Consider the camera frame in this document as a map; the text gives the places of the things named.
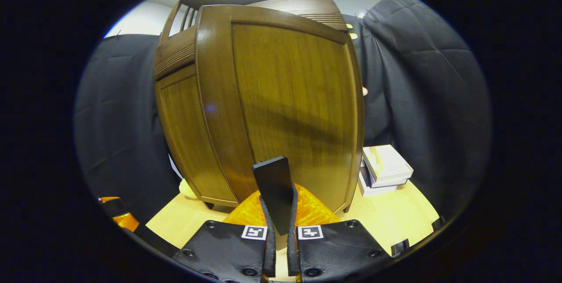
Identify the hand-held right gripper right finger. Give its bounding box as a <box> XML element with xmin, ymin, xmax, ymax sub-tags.
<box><xmin>286</xmin><ymin>183</ymin><xmax>393</xmax><ymax>283</ymax></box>

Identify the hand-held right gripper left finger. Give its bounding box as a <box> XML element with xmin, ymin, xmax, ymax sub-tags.
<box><xmin>172</xmin><ymin>189</ymin><xmax>276</xmax><ymax>283</ymax></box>

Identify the wooden shoe cabinet door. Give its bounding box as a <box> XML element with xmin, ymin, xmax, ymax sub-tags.
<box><xmin>195</xmin><ymin>5</ymin><xmax>365</xmax><ymax>236</ymax></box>

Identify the black backdrop cloth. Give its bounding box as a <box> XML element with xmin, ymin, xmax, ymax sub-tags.
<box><xmin>74</xmin><ymin>0</ymin><xmax>492</xmax><ymax>226</ymax></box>

